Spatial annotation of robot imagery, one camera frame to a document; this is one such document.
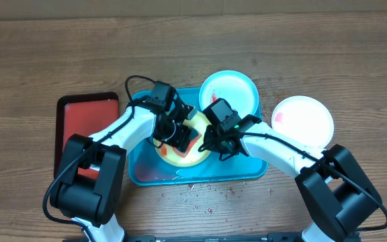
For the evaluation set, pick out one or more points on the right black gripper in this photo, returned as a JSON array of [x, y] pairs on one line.
[[213, 146]]

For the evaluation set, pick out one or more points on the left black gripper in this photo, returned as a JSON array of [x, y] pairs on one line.
[[182, 140]]

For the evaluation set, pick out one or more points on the green and pink sponge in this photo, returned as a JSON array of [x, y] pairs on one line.
[[169, 152]]

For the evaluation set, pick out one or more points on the yellow-green plate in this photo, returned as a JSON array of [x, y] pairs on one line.
[[199, 122]]

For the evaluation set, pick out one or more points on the light blue plate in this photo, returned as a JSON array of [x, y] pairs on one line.
[[233, 86]]

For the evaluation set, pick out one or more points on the white plate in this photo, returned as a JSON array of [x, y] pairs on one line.
[[305, 120]]

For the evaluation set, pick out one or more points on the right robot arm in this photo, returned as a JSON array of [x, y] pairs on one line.
[[339, 197]]

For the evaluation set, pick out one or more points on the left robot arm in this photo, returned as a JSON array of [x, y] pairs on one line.
[[88, 182]]

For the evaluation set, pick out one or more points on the teal plastic tray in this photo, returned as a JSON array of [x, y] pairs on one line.
[[147, 168]]

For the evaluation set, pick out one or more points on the dark red water tray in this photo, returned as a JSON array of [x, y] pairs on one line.
[[83, 114]]

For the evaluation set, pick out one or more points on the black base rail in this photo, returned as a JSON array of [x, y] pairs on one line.
[[270, 237]]

